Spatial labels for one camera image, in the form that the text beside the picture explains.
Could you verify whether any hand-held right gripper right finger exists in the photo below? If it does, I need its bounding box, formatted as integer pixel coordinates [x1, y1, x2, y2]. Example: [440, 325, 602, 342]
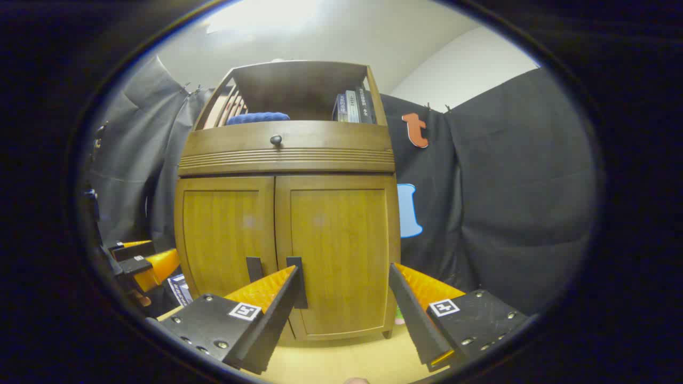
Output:
[388, 261, 531, 373]

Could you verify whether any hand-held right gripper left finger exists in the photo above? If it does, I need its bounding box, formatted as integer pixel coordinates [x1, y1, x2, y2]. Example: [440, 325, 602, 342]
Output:
[155, 265, 302, 375]

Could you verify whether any wooden shoe cabinet door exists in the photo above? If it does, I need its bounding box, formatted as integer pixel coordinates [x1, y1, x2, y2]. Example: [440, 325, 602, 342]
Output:
[175, 177, 295, 343]
[275, 175, 401, 342]

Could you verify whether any wooden double-door shoe cabinet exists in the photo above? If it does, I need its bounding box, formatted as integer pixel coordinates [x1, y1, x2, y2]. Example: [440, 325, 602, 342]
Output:
[173, 60, 402, 343]

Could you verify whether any blue folded towel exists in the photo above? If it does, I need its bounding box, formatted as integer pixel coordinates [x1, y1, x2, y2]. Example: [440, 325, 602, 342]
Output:
[226, 111, 291, 126]

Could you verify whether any wooden drawer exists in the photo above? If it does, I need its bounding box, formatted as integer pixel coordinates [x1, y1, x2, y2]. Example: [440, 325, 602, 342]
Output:
[183, 121, 393, 156]

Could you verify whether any grey book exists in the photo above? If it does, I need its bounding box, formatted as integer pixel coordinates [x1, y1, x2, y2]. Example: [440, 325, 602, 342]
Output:
[345, 90, 361, 123]

